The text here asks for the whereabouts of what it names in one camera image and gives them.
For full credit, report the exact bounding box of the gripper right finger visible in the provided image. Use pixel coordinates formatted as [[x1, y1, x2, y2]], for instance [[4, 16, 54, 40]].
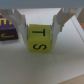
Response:
[[48, 7, 78, 48]]

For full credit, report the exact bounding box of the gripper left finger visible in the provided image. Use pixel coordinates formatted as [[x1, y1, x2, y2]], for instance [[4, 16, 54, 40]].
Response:
[[3, 8, 30, 48]]

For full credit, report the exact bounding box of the yellow block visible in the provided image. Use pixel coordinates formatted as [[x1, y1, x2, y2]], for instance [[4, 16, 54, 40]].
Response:
[[26, 23, 54, 54]]

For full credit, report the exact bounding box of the purple block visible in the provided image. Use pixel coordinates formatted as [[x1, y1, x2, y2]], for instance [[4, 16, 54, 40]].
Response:
[[0, 14, 18, 42]]

